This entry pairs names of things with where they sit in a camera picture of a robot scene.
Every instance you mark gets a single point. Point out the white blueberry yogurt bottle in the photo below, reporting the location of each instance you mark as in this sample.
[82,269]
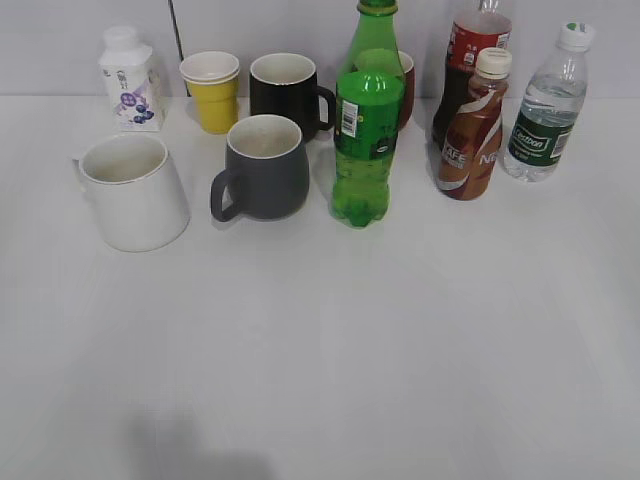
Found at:
[133,85]

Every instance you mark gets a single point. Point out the grey ceramic mug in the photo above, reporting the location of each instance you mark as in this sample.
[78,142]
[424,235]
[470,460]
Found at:
[266,174]

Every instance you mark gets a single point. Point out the white ceramic mug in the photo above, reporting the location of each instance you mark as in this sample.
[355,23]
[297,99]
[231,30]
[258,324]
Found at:
[134,191]

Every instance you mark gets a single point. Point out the brown coffee drink bottle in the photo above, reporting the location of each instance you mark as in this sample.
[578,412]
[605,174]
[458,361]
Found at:
[473,139]

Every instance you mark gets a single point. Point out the green plastic soda bottle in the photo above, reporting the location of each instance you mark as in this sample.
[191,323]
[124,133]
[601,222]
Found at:
[370,90]

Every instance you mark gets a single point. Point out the yellow paper cup stack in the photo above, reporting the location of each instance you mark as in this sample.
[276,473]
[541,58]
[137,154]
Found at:
[212,80]

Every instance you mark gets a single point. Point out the black ceramic mug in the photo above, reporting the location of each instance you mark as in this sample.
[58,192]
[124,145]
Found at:
[286,84]

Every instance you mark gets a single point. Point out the red label cola bottle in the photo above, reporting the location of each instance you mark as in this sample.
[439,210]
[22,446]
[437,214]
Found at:
[480,25]

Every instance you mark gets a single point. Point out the dark red ceramic mug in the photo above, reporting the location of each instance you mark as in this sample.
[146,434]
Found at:
[407,64]

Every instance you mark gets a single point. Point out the clear water bottle green label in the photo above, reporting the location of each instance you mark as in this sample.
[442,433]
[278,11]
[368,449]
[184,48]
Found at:
[550,107]

